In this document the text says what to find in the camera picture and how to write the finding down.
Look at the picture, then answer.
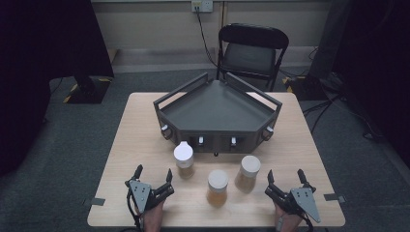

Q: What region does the grey tape strip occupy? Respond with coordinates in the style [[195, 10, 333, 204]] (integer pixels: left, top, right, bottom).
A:
[[82, 197, 106, 208], [323, 192, 346, 204]]

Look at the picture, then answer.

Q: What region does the brown spice bottle tabbed lid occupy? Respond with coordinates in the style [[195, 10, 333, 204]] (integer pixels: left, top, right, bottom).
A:
[[173, 140, 195, 180]]

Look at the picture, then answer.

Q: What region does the orange spice bottle white lid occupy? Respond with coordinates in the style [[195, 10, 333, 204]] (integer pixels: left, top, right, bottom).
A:
[[206, 169, 230, 209]]

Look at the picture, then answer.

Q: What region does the dark grey corner storage rack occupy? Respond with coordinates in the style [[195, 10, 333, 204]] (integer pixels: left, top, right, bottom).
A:
[[153, 72, 283, 158]]

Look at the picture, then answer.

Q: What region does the dark curtain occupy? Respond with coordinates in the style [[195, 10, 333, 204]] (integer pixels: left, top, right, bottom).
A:
[[0, 0, 115, 179], [308, 0, 410, 162]]

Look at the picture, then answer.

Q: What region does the person's right hand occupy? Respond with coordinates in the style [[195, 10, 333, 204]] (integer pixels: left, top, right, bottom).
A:
[[274, 203, 305, 232]]

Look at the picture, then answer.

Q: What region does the white wall socket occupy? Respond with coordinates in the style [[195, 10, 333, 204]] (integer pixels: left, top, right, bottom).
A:
[[190, 0, 214, 14]]

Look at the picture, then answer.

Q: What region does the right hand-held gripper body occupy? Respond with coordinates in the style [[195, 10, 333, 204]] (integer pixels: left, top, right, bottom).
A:
[[264, 185, 322, 224]]

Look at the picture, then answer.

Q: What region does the black power cable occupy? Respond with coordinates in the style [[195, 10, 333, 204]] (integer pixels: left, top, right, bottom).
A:
[[193, 6, 220, 70]]

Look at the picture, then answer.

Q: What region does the black folding chair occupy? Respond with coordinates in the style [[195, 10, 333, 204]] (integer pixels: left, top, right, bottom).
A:
[[216, 22, 290, 93]]

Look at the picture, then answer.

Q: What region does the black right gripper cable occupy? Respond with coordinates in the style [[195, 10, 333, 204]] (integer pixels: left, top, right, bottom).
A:
[[301, 214, 315, 232]]

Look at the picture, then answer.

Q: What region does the black floor cable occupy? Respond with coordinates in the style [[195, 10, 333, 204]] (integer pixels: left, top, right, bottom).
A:
[[302, 93, 343, 135]]

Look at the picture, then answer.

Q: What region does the person's left hand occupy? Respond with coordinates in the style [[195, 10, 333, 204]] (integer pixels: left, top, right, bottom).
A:
[[140, 200, 166, 232]]

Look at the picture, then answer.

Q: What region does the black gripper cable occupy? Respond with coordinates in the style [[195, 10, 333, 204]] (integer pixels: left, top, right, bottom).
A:
[[301, 214, 315, 232], [126, 188, 145, 232]]

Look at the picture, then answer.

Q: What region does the black stand base yellow tape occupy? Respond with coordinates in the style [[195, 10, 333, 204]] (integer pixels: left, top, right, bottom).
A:
[[62, 75, 113, 105], [282, 75, 329, 102]]

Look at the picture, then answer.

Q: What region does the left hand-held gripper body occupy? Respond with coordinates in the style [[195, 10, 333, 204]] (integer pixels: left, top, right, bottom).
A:
[[125, 178, 175, 215]]

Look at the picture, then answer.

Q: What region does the tan spice bottle white lid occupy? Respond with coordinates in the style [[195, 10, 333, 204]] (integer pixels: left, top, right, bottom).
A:
[[234, 155, 262, 194]]

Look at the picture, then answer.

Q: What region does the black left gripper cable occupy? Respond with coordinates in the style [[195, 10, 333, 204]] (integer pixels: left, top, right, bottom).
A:
[[126, 188, 145, 232]]

